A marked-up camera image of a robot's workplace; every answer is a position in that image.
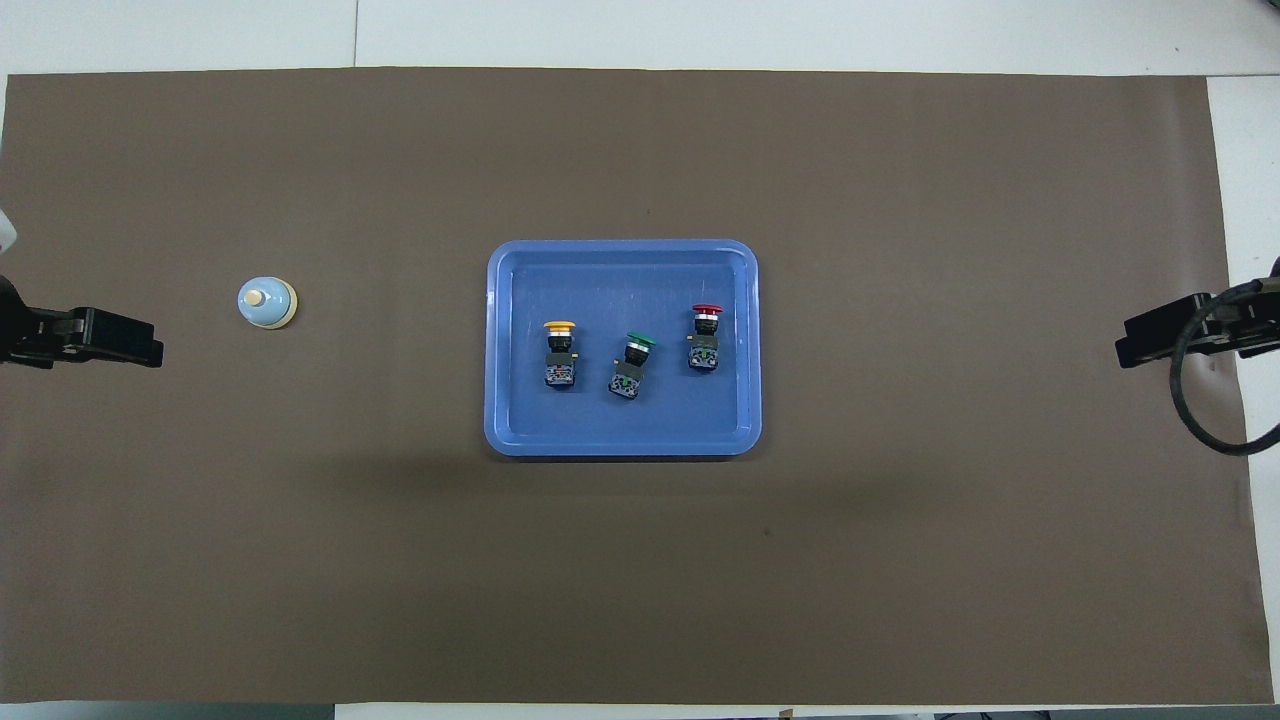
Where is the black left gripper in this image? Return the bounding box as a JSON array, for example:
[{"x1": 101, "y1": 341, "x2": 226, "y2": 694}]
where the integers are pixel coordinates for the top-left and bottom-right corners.
[{"x1": 0, "y1": 275, "x2": 165, "y2": 369}]

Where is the yellow push button switch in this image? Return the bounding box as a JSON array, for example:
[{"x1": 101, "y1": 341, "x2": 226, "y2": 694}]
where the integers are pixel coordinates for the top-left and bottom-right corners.
[{"x1": 542, "y1": 320, "x2": 581, "y2": 391}]

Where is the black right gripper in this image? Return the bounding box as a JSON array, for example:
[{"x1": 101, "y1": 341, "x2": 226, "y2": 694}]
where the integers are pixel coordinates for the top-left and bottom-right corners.
[{"x1": 1115, "y1": 255, "x2": 1280, "y2": 370}]

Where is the red push button switch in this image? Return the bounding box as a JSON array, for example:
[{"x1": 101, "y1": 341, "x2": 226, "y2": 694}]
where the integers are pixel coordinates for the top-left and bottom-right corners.
[{"x1": 686, "y1": 304, "x2": 725, "y2": 376}]

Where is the blue plastic tray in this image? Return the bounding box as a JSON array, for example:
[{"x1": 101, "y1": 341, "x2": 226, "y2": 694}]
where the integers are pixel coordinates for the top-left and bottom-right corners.
[{"x1": 484, "y1": 239, "x2": 763, "y2": 459}]

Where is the brown table mat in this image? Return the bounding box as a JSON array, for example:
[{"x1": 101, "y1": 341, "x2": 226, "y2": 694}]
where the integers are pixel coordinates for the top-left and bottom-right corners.
[{"x1": 0, "y1": 67, "x2": 1276, "y2": 706}]

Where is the green push button switch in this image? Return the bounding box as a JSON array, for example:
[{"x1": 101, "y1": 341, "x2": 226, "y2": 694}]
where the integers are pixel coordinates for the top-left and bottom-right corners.
[{"x1": 607, "y1": 332, "x2": 658, "y2": 401}]

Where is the light blue desk bell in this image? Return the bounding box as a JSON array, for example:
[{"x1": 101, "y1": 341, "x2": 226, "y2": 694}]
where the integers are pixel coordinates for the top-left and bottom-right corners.
[{"x1": 237, "y1": 275, "x2": 299, "y2": 331}]

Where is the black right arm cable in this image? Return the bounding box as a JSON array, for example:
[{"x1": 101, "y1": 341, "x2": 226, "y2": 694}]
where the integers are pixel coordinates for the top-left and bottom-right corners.
[{"x1": 1170, "y1": 280, "x2": 1280, "y2": 458}]

